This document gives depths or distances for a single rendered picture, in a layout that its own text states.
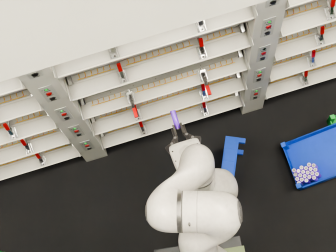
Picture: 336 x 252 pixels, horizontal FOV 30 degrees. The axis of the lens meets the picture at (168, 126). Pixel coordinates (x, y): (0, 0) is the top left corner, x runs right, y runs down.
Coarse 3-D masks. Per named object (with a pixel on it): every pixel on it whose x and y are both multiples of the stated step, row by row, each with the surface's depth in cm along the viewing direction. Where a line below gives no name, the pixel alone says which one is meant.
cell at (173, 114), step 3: (171, 111) 206; (174, 111) 206; (171, 114) 206; (174, 114) 206; (174, 117) 206; (174, 120) 206; (177, 120) 206; (174, 123) 206; (177, 123) 206; (177, 126) 206
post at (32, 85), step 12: (48, 72) 178; (24, 84) 180; (36, 84) 183; (48, 84) 185; (60, 84) 188; (36, 96) 191; (60, 96) 196; (48, 108) 202; (72, 108) 208; (60, 120) 215; (72, 120) 219; (84, 120) 222; (84, 132) 234; (72, 144) 243; (96, 144) 251; (84, 156) 262; (96, 156) 267
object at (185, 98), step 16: (224, 80) 240; (240, 80) 241; (160, 96) 240; (176, 96) 240; (192, 96) 241; (208, 96) 241; (112, 112) 240; (128, 112) 240; (144, 112) 240; (160, 112) 241; (96, 128) 240; (112, 128) 240
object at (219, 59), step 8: (224, 56) 219; (232, 56) 219; (192, 64) 219; (200, 64) 219; (208, 64) 219; (168, 72) 219; (176, 72) 219; (144, 80) 219; (152, 80) 219; (120, 88) 219; (128, 88) 219; (88, 96) 218; (96, 96) 218; (104, 96) 219; (120, 96) 220
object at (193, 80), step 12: (240, 60) 222; (192, 72) 222; (216, 72) 222; (228, 72) 222; (156, 84) 221; (168, 84) 221; (180, 84) 222; (192, 84) 222; (144, 96) 221; (156, 96) 222; (84, 108) 221; (96, 108) 221; (108, 108) 221
